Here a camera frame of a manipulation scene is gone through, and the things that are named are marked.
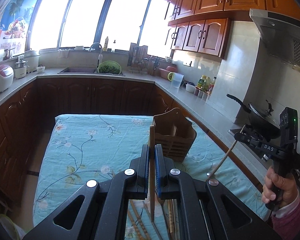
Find dark wooden chopstick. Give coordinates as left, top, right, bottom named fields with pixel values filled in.
left=148, top=125, right=155, bottom=223

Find pink sleeved right forearm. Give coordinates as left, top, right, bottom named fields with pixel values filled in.
left=271, top=197, right=300, bottom=239

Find person's right hand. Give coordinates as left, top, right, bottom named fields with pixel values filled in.
left=262, top=166, right=299, bottom=208

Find black wok with lid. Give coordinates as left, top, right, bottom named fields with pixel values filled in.
left=226, top=94, right=281, bottom=141

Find brown wooden chopstick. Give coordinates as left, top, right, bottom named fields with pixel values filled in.
left=129, top=200, right=151, bottom=239

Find teal floral tablecloth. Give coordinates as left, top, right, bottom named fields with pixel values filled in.
left=33, top=114, right=270, bottom=238

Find wooden utensil holder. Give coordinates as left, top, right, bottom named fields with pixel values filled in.
left=152, top=108, right=197, bottom=163

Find yellow oil bottle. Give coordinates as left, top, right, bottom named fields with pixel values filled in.
left=198, top=75, right=207, bottom=91

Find steel range hood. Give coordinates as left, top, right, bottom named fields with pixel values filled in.
left=249, top=9, right=300, bottom=67

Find clear measuring jug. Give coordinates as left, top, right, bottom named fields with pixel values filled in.
left=167, top=72, right=184, bottom=88

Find green colander with vegetables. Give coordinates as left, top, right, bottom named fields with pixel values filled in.
left=97, top=61, right=122, bottom=75

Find chrome sink faucet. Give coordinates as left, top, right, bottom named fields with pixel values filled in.
left=88, top=42, right=103, bottom=67

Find knife block rack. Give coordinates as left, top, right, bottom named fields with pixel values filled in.
left=127, top=43, right=149, bottom=74

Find wooden upper cabinets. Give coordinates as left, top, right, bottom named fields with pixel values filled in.
left=165, top=0, right=300, bottom=58

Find white pink rice cooker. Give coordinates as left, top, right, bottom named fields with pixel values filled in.
left=0, top=65, right=14, bottom=93

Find white steamer pot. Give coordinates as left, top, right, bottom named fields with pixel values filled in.
left=24, top=50, right=40, bottom=73

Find tropical beach poster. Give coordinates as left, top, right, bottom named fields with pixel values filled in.
left=0, top=0, right=37, bottom=54

